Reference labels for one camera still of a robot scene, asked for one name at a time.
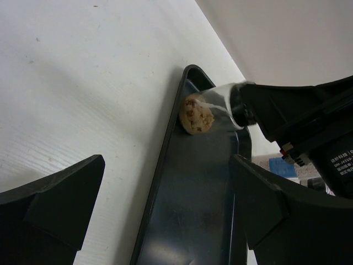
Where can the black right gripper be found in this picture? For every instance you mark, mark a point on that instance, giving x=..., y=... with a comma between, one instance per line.
x=311, y=124

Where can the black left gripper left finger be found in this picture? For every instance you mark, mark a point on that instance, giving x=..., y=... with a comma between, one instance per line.
x=45, y=221

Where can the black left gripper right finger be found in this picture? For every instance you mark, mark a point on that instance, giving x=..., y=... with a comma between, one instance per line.
x=287, y=223

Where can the black pump cap spice bottle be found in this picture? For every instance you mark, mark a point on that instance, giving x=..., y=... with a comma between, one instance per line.
x=216, y=109

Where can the blue label white bead bottle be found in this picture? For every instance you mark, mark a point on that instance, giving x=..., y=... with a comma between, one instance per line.
x=275, y=164

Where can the black cap grinder bottle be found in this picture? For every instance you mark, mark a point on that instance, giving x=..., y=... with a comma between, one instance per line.
x=317, y=184

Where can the black plastic tray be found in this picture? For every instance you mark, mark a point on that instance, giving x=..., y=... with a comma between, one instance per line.
x=190, y=215

